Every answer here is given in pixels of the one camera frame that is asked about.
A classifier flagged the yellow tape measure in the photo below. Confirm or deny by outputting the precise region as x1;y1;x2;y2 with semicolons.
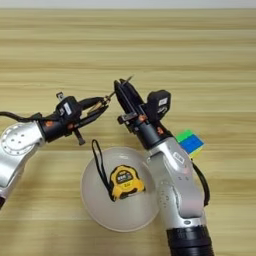
91;139;147;203

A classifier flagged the round white plate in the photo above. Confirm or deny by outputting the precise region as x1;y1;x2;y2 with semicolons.
80;146;161;233

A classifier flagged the gripper small black box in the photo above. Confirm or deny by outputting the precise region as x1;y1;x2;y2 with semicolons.
146;89;172;126
54;95;83;125

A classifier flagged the left gripper small black box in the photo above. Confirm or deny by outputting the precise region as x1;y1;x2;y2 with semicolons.
54;95;83;125

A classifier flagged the colourful puzzle cube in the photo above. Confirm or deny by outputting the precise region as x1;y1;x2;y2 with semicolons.
175;129;205;160

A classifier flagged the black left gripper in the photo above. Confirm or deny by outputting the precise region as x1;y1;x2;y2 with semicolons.
36;92;110;146

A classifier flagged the right gripper small black box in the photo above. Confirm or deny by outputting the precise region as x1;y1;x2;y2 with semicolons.
146;89;172;126

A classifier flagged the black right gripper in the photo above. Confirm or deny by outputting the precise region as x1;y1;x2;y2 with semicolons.
113;78;175;151

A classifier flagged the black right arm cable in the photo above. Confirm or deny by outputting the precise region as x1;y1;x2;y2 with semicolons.
191;161;211;208

